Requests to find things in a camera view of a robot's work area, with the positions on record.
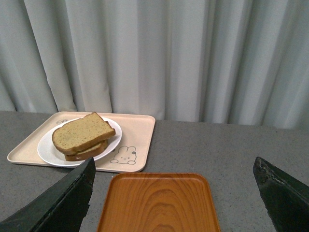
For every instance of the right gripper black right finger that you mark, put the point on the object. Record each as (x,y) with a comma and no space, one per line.
(286,198)

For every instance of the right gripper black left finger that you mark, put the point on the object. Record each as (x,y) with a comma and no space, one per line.
(61,208)

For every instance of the white round plate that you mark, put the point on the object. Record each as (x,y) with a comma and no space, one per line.
(48,152)

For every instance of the brown wooden tray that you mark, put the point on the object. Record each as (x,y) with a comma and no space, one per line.
(158,202)

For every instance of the beige rabbit tray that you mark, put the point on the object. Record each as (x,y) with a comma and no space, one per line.
(129,156)

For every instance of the grey-white curtain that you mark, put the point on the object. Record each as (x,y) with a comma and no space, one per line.
(218,61)

